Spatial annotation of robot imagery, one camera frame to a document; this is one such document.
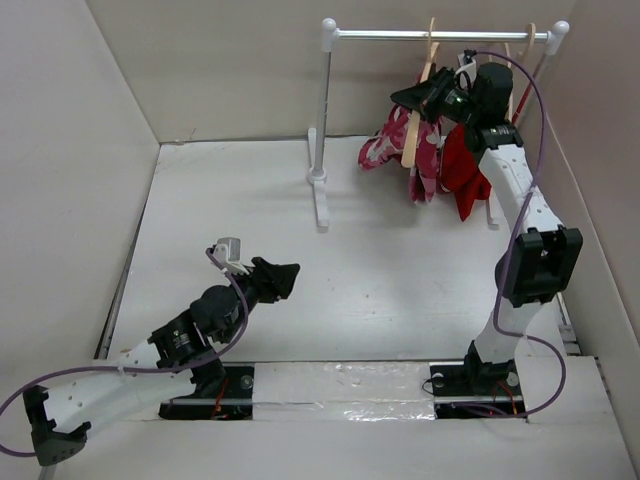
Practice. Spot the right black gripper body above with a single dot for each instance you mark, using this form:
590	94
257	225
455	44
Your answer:
450	101

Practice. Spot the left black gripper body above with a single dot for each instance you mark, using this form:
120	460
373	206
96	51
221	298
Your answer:
258	290

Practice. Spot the beige wooden hanger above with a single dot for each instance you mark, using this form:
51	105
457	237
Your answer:
413	125

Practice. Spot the pink camouflage trousers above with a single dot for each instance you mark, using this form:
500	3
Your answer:
388	144

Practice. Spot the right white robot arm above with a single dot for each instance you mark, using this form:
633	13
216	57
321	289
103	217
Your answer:
541	253

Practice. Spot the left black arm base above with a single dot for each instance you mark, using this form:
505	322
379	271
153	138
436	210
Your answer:
230	398

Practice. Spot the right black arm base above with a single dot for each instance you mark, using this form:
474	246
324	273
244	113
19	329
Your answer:
455	397

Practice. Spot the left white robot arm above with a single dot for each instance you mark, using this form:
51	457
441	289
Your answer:
180	358

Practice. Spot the red shorts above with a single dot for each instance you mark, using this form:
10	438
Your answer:
459	174

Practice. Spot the white clothes rack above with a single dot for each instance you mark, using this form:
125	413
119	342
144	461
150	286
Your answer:
331	34

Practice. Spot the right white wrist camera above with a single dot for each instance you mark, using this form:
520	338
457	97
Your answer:
467	63

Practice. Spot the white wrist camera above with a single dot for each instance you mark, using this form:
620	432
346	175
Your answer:
225	255
467	63

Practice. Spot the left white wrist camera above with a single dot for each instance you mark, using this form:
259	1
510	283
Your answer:
225	255

